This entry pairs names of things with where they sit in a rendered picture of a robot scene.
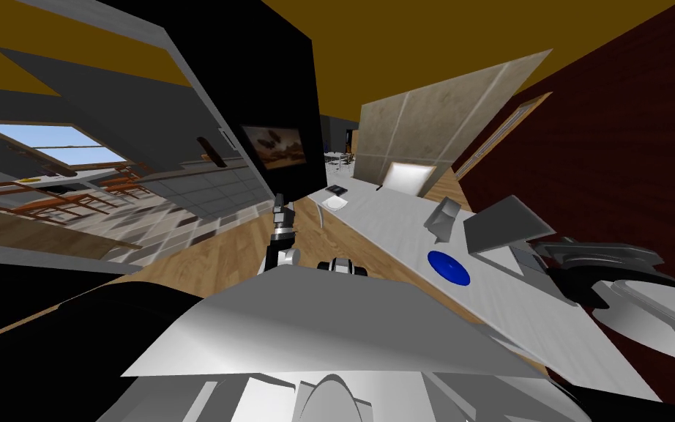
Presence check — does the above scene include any long white table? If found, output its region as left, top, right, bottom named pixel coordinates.
left=307, top=175, right=662, bottom=403

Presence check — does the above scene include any window with wooden frame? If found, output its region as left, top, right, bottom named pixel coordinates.
left=0, top=119, right=133, bottom=174

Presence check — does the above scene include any framed brown picture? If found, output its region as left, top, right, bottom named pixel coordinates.
left=240, top=123, right=309, bottom=171

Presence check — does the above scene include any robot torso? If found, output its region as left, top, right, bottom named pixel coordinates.
left=96, top=256, right=599, bottom=422

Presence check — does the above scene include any wooden framed door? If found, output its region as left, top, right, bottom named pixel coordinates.
left=453, top=92, right=553, bottom=180

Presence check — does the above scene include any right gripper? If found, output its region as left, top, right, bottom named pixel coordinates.
left=423, top=195, right=556, bottom=256

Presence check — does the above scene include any blue plate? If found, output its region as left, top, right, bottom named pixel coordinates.
left=427, top=251, right=471, bottom=287

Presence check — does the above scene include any wooden dining table with chairs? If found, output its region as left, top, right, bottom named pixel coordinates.
left=0, top=166, right=152, bottom=227

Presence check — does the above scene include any tall black cabinet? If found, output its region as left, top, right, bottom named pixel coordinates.
left=96, top=0, right=329, bottom=205

